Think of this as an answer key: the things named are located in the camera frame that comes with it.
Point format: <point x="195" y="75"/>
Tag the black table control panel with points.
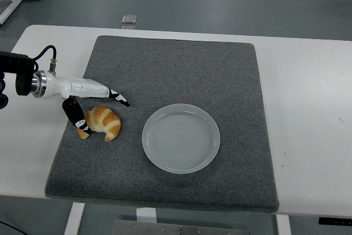
<point x="335" y="221"/>

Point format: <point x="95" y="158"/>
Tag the white table bracket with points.
<point x="146" y="214"/>

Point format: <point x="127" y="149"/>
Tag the grey felt mat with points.
<point x="176" y="75"/>

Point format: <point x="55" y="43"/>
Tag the silver floor socket cover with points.
<point x="129" y="27"/>
<point x="129" y="19"/>

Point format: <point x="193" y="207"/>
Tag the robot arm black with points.
<point x="16" y="64"/>

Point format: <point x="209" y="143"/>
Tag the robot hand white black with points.
<point x="79" y="88"/>

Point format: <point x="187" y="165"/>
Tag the golden croissant bread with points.
<point x="108" y="122"/>

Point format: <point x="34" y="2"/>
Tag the grey metal plate with screws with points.
<point x="178" y="228"/>

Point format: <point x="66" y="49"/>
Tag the pale grey round plate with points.
<point x="180" y="138"/>

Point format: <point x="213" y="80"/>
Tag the white table leg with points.
<point x="74" y="218"/>
<point x="283" y="224"/>

